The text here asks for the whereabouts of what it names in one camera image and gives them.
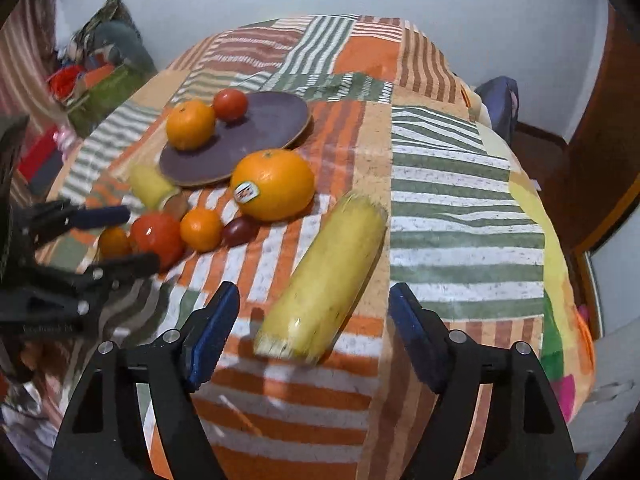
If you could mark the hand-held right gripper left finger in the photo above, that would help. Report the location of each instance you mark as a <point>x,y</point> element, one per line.
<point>216,330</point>

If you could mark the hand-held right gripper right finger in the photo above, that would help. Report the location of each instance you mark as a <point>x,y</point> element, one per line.
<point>414,340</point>

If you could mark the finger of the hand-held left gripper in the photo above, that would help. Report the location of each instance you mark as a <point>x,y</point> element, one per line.
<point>102,215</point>
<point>132,263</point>

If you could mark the small orange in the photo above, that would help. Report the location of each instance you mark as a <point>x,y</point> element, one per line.
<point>114,243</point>
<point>201,230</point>

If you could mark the large yellow corn cob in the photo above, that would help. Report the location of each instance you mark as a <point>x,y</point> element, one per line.
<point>330,275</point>

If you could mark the dark purple round plate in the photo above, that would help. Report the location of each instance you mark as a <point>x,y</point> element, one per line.
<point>260,125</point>

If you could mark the large red tomato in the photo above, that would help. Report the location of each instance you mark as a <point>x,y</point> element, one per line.
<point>157,235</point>

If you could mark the red cloth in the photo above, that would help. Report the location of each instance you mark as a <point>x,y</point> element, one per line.
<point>42,162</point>

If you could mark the short yellow corn piece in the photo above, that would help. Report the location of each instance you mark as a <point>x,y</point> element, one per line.
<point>147,182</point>

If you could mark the brown kiwi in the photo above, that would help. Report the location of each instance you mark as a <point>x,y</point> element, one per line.
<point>178,208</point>

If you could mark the dark red plum tomato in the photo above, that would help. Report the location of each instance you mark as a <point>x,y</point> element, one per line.
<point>240,231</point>

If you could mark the red plastic bag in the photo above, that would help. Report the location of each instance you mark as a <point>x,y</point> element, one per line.
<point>64,81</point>

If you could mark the green cloth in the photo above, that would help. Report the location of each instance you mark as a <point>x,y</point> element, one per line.
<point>107,92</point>

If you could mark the mandarin orange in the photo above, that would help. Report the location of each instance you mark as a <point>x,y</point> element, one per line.
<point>190,125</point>

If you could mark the striped curtain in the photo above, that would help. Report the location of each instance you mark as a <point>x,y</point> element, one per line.
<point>27,60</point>

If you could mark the striped patchwork tablecloth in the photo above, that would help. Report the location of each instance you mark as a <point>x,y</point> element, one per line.
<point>440,185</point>

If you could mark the large orange with sticker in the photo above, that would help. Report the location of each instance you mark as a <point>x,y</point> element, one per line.
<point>280,180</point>

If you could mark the small red tomato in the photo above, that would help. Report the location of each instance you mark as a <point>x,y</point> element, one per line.
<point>230,105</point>

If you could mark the pile of clothes and bags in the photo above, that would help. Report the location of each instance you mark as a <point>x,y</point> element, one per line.
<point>117,35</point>

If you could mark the wooden door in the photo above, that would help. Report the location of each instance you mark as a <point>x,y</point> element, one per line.
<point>595,135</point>

